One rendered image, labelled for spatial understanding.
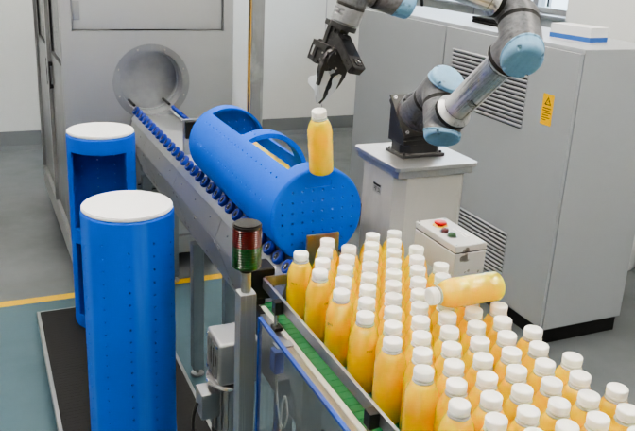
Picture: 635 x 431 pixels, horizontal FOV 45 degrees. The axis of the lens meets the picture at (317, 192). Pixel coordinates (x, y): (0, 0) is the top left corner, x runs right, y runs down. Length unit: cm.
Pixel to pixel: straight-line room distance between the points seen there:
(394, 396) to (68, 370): 195
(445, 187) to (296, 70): 512
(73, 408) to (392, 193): 143
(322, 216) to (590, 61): 177
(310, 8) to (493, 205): 401
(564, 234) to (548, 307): 38
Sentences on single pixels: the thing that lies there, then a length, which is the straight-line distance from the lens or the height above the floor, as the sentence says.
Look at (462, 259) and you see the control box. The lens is 204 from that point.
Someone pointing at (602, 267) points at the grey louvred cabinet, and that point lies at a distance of 403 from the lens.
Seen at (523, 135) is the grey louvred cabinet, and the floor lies 99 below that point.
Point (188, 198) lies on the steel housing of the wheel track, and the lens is 301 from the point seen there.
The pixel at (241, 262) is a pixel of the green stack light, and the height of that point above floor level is 118.
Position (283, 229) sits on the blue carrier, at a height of 106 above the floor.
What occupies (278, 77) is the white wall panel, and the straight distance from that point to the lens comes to 756.
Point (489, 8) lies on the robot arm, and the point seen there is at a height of 168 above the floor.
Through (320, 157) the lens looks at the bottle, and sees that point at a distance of 201.
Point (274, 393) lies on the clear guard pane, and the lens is 188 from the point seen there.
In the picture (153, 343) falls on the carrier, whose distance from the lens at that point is 249.
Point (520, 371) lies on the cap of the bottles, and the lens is 152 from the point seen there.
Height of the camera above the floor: 183
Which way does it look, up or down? 18 degrees down
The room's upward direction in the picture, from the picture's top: 3 degrees clockwise
